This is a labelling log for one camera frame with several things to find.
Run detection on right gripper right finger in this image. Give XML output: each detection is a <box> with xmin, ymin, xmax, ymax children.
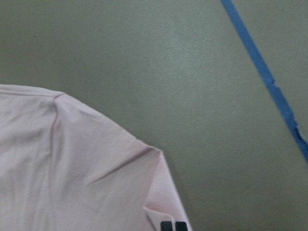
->
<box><xmin>175</xmin><ymin>221</ymin><xmax>188</xmax><ymax>231</ymax></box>

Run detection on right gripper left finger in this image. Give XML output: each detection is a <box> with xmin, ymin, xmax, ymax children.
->
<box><xmin>160</xmin><ymin>221</ymin><xmax>172</xmax><ymax>231</ymax></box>

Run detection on pink Snoopy t-shirt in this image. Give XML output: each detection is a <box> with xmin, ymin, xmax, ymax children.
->
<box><xmin>0</xmin><ymin>85</ymin><xmax>189</xmax><ymax>231</ymax></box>

